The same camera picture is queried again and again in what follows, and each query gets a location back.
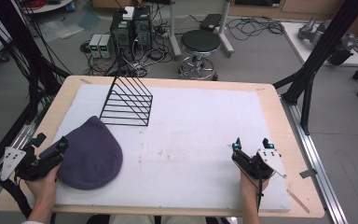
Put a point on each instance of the thin wooden stick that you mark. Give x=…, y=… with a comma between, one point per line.
x=298, y=200

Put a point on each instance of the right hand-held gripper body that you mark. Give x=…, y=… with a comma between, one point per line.
x=259, y=163

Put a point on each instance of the black computer tower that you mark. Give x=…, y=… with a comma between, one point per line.
x=143, y=28
x=122, y=35

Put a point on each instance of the white round table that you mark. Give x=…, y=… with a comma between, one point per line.
x=48, y=6

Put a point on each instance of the person's left hand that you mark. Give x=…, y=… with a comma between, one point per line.
x=43, y=189

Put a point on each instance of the white floor board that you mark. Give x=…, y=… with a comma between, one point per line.
x=295, y=40

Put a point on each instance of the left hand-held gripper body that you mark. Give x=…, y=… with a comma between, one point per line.
x=28, y=166

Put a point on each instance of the white table leg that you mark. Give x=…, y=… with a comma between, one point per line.
x=226, y=28
x=174, y=28

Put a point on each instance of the black round stool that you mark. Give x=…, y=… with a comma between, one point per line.
x=200, y=42

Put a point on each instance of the clear plastic sheet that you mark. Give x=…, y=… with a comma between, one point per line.
x=62, y=29

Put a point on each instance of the grey robot device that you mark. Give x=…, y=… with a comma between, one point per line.
x=341, y=46

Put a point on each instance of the black flat box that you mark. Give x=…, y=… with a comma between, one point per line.
x=210, y=22

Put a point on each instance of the purple knit hat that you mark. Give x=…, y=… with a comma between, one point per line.
x=90, y=158

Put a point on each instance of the black metal frame stand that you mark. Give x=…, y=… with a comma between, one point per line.
x=320, y=53
x=21, y=46

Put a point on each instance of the white box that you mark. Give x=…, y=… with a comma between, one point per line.
x=128, y=13

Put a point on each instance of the grey power supply unit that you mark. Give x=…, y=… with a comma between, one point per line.
x=94, y=46
x=106, y=46

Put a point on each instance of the person's right hand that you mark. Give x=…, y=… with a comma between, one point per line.
x=251, y=188

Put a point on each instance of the white foam mat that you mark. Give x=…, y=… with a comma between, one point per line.
x=192, y=140

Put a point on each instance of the aluminium rail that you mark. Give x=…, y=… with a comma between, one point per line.
x=15, y=146
x=317, y=161

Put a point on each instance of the grey tape piece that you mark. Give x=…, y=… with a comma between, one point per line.
x=308, y=173

